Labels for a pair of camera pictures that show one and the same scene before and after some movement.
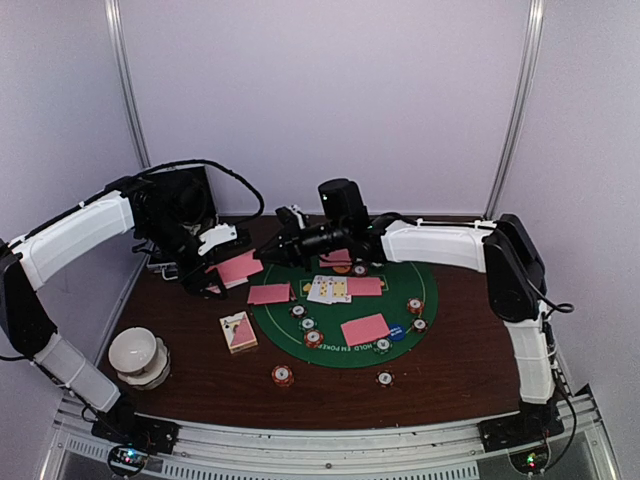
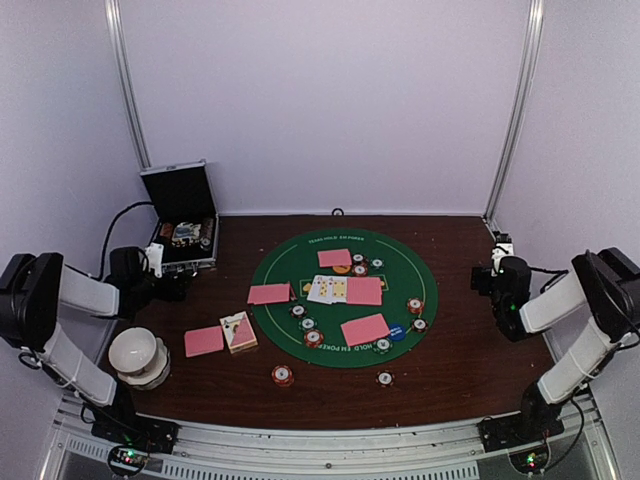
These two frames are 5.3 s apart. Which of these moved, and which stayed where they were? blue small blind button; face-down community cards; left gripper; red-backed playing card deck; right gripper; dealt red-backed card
Moved: right gripper; left gripper; red-backed playing card deck; face-down community cards
Stayed: blue small blind button; dealt red-backed card
